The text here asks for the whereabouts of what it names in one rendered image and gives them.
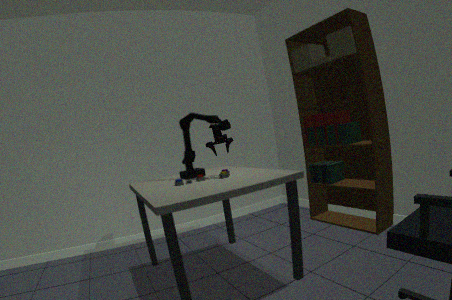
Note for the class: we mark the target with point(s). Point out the blue button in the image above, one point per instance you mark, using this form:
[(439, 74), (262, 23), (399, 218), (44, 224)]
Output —
[(179, 182)]

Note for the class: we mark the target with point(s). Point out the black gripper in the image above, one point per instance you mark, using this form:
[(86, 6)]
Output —
[(210, 144)]

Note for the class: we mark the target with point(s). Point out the yellow square button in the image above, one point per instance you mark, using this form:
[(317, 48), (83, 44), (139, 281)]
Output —
[(224, 174)]

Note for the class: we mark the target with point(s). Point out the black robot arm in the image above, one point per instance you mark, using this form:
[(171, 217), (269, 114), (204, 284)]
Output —
[(189, 154)]

